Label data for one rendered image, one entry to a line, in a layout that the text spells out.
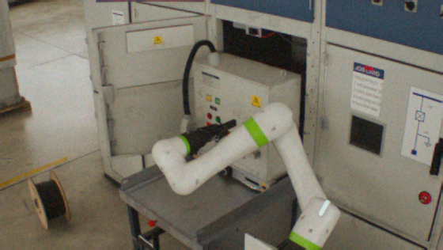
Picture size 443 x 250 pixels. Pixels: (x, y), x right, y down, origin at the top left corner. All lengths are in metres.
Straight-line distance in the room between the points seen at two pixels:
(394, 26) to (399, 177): 0.63
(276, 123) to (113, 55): 1.05
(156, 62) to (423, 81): 1.38
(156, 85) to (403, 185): 1.36
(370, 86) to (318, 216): 0.59
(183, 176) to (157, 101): 0.88
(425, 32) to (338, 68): 0.44
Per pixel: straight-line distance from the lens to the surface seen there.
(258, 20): 2.33
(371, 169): 2.15
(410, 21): 1.86
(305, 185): 1.93
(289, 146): 1.96
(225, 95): 2.29
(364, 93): 2.03
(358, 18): 1.97
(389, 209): 2.19
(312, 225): 1.74
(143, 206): 2.30
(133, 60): 2.56
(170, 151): 1.87
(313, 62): 2.17
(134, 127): 2.69
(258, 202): 2.24
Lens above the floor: 2.15
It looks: 26 degrees down
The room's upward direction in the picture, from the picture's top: 2 degrees counter-clockwise
